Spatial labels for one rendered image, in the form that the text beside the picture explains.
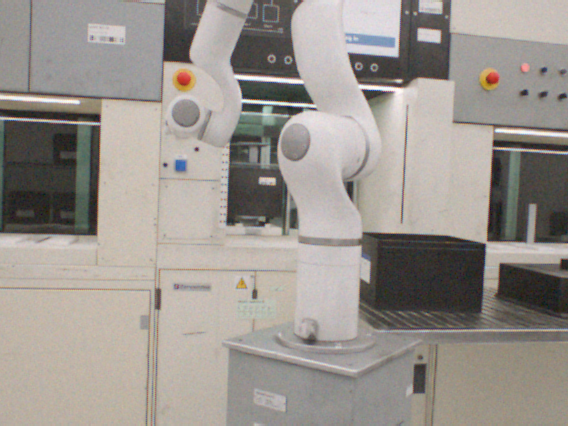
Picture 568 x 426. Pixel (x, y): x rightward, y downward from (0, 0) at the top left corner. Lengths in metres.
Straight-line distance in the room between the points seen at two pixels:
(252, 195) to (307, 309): 1.16
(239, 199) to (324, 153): 1.22
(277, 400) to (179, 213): 0.85
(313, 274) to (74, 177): 1.34
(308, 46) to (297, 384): 0.60
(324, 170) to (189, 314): 0.91
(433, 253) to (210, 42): 0.72
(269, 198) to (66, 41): 0.90
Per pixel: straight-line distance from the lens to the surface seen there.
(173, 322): 1.83
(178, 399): 1.89
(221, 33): 1.34
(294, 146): 1.03
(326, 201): 1.06
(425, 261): 1.50
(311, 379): 1.04
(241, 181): 2.21
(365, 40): 1.93
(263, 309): 1.84
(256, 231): 2.23
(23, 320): 1.86
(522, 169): 2.65
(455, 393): 2.11
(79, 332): 1.85
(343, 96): 1.16
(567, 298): 1.62
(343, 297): 1.10
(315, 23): 1.15
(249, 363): 1.11
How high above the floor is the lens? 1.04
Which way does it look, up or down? 3 degrees down
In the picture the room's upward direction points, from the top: 2 degrees clockwise
